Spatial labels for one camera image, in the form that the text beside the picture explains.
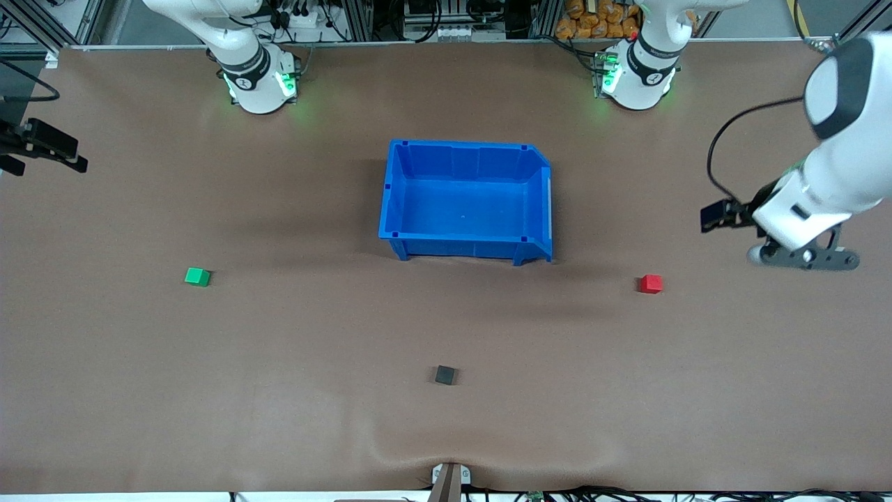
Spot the orange snack bags pile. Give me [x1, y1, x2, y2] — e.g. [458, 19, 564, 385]
[555, 0, 643, 40]

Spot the blue plastic storage bin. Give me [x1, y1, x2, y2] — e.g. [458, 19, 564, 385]
[378, 139, 554, 266]

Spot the white power strip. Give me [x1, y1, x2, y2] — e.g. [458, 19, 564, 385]
[273, 6, 337, 33]

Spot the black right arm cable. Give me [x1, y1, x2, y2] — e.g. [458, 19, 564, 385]
[0, 59, 61, 103]

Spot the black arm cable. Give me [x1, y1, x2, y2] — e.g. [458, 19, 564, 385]
[707, 96, 809, 204]
[0, 59, 61, 103]

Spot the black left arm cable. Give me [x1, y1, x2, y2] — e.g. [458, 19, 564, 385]
[707, 96, 809, 204]

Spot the aluminium extrusion post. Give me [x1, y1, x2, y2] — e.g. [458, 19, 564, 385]
[431, 462, 472, 502]

